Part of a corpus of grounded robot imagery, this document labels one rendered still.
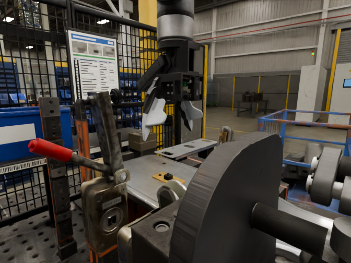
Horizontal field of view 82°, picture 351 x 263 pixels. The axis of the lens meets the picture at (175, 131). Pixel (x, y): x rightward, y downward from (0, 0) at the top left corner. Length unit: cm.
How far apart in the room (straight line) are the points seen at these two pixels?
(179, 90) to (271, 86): 1197
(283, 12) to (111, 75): 1454
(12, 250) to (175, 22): 85
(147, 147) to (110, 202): 39
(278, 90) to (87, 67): 1167
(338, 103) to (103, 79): 762
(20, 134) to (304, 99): 789
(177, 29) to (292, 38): 1437
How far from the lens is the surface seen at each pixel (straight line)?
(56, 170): 68
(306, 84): 809
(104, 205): 39
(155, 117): 40
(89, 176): 49
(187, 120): 50
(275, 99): 1231
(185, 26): 43
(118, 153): 38
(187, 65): 40
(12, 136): 70
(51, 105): 64
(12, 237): 100
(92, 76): 97
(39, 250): 89
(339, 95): 809
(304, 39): 1465
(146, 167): 59
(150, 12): 125
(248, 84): 1266
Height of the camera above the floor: 122
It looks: 12 degrees down
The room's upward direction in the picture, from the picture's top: straight up
